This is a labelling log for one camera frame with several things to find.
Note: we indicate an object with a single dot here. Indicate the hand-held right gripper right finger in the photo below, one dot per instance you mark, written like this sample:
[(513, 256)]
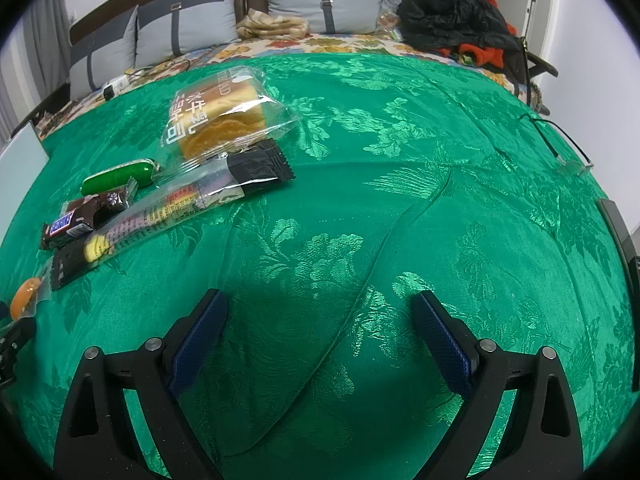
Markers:
[(442, 345)]

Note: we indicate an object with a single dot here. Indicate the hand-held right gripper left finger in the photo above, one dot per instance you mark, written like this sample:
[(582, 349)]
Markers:
[(200, 345)]

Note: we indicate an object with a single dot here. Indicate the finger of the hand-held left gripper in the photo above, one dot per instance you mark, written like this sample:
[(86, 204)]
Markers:
[(12, 347)]

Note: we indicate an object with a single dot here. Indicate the clear orange sausage packet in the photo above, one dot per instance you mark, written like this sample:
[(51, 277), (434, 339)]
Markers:
[(25, 297)]

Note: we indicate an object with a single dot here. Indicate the brown chocolate bar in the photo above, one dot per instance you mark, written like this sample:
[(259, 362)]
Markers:
[(75, 220)]

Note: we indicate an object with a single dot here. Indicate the long clear black-ended packet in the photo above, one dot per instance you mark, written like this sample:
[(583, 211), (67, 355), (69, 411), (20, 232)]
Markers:
[(200, 195)]

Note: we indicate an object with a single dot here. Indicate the white box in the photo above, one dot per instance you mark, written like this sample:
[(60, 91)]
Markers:
[(17, 170)]

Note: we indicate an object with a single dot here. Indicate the green snack packet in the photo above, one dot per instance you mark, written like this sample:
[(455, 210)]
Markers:
[(115, 175)]

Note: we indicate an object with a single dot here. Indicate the green patterned blanket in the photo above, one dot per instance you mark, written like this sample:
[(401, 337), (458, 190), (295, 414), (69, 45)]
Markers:
[(375, 210)]

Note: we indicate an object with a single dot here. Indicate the flat black device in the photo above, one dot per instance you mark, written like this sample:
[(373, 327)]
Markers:
[(617, 220)]

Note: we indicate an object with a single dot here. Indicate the clear eyeglasses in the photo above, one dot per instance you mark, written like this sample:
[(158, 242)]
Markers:
[(570, 167)]

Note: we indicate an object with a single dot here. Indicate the clear bread packet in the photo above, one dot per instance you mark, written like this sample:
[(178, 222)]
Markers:
[(225, 120)]

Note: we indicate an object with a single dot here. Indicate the sheer white curtain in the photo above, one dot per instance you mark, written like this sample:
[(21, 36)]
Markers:
[(15, 85)]

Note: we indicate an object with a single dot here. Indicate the white charger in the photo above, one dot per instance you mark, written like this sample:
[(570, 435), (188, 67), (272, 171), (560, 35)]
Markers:
[(112, 90)]

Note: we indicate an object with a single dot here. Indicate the floral bedsheet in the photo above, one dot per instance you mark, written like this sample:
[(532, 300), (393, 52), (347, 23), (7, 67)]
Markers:
[(325, 42)]

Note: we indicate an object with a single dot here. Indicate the beige folded cloth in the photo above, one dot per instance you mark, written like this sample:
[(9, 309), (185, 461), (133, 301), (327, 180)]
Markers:
[(270, 25)]

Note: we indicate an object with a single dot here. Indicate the black jacket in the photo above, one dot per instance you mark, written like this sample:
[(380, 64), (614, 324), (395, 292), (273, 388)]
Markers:
[(445, 15)]

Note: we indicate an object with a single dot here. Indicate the clear plastic bag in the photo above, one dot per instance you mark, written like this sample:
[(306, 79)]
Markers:
[(389, 15)]

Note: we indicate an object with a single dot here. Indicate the grey curtain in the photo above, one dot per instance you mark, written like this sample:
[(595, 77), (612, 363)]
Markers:
[(60, 10)]

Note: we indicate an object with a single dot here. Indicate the brown bed frame side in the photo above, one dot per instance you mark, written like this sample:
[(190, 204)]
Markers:
[(50, 105)]

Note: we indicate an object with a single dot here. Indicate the white door frame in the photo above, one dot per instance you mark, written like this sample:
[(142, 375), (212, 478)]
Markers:
[(542, 10)]

